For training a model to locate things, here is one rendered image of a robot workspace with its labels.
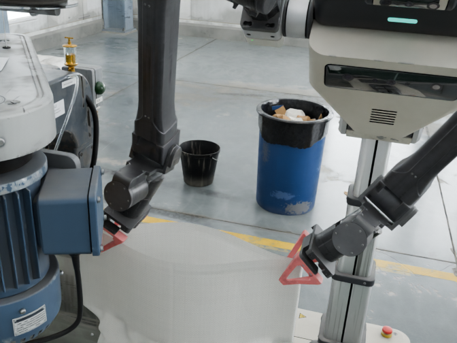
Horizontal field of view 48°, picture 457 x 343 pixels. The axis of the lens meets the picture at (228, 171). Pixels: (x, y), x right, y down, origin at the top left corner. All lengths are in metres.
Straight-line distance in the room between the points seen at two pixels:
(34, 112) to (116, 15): 9.11
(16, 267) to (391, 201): 0.58
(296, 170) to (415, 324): 1.14
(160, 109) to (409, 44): 0.58
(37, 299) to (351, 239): 0.48
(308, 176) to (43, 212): 2.68
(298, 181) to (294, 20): 2.12
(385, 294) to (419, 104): 1.66
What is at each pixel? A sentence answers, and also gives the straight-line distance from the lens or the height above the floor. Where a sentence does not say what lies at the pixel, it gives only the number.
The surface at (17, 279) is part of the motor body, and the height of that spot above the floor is 1.20.
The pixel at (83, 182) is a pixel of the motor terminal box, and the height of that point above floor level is 1.30.
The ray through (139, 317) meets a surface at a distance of 1.11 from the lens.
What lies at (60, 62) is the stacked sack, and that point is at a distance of 4.50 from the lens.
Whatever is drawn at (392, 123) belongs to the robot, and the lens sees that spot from 1.36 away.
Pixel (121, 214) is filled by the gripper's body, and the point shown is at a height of 1.11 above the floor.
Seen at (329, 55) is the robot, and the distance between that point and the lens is 1.17.
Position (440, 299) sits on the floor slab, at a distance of 2.88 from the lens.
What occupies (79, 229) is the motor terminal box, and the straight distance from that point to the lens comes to 0.68.
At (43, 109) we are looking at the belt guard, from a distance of 0.64.
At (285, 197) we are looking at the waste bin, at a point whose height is 0.13.
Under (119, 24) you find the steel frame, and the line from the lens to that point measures 9.72.
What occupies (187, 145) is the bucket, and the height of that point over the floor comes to 0.23.
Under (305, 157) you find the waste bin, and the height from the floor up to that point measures 0.41.
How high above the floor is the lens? 1.60
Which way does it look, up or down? 24 degrees down
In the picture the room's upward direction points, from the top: 3 degrees clockwise
